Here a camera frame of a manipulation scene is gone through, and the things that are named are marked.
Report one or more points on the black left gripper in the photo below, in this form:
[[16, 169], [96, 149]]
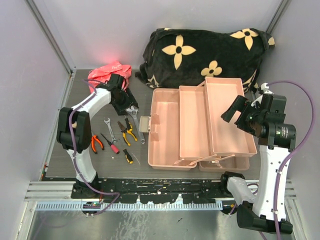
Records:
[[129, 101]]

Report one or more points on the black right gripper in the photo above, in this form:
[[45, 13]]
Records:
[[242, 104]]

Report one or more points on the silver adjustable wrench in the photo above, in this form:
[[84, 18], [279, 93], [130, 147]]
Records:
[[133, 112]]

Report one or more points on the yellow handled pliers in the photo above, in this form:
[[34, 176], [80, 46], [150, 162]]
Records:
[[127, 130]]

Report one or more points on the grey tool box latch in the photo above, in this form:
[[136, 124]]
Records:
[[145, 124]]

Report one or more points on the silver combination spanner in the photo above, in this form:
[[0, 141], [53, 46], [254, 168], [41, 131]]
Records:
[[108, 123]]

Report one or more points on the pink plastic tool box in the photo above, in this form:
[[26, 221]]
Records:
[[187, 131]]

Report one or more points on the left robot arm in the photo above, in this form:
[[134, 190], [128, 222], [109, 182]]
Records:
[[74, 131]]

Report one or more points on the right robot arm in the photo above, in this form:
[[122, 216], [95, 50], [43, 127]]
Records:
[[265, 210]]

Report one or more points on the pink plastic bag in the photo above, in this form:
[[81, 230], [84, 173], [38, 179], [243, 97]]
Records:
[[103, 73]]

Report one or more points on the black floral pillow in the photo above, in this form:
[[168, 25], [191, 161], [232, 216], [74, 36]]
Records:
[[185, 57]]

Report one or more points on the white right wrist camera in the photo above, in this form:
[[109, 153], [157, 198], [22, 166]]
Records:
[[264, 89]]

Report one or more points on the orange handled pliers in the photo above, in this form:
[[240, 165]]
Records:
[[95, 140]]

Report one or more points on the pink handled screwdriver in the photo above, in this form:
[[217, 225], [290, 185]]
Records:
[[111, 145]]

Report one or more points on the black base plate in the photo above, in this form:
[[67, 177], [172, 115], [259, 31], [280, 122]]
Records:
[[160, 191]]

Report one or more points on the aluminium frame rail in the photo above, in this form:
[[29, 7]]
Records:
[[66, 190]]

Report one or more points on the white slotted cable duct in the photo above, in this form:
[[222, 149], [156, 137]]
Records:
[[95, 206]]

